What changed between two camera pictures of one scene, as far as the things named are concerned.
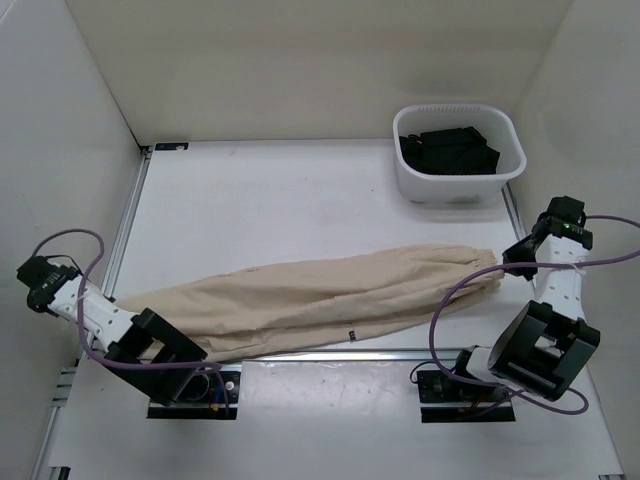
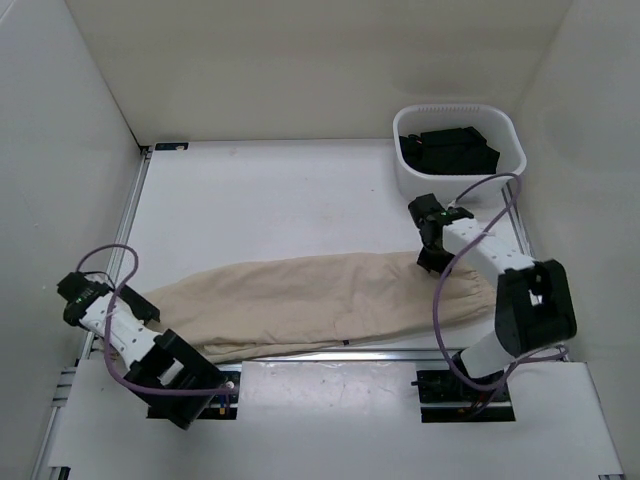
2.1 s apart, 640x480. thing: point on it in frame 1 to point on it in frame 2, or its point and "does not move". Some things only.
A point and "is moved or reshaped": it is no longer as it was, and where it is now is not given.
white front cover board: [324, 421] does not move
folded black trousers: [461, 151] does not move
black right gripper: [512, 254] to [428, 263]
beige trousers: [318, 300] is moved or reshaped
